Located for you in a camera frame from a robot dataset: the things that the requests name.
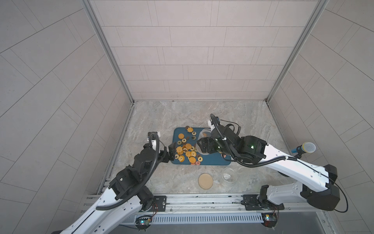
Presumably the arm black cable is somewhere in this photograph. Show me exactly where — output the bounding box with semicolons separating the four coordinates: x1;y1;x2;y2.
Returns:
209;113;349;214
95;131;161;211

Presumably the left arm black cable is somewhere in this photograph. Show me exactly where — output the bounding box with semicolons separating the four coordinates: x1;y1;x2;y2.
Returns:
95;131;161;211

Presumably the clear jar with beige lid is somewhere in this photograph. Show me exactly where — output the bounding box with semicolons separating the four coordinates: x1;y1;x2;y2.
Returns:
196;128;211;155

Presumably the teal plastic tray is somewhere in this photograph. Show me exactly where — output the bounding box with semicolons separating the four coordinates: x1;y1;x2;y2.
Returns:
172;127;231;166

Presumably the right circuit board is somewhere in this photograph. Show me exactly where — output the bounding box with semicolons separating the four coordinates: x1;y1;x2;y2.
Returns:
262;213;278;228

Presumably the left circuit board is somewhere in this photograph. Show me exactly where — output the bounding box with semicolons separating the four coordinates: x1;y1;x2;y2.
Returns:
135;215;153;231

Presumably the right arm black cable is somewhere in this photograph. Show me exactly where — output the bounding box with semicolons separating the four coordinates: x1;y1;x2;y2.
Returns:
209;113;349;214

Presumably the circuit board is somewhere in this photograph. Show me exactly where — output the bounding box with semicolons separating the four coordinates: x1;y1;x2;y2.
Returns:
262;213;278;228
135;215;153;231

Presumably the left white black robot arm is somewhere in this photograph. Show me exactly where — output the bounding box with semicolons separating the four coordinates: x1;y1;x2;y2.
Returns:
58;140;177;234

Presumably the beige round jar lid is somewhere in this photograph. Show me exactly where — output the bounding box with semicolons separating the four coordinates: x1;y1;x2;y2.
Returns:
198;173;213;190

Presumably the clear jar with red lid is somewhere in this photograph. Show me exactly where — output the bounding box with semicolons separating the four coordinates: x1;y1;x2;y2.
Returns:
222;168;238;184

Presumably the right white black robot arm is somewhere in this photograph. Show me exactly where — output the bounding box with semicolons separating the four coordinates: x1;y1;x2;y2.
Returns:
197;124;347;211

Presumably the aluminium mounting rail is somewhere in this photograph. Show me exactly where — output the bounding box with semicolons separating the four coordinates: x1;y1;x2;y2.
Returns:
78;191;326;217

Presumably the microphone with foam head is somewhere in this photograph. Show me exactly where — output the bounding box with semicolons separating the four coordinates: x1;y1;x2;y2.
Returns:
291;142;316;159

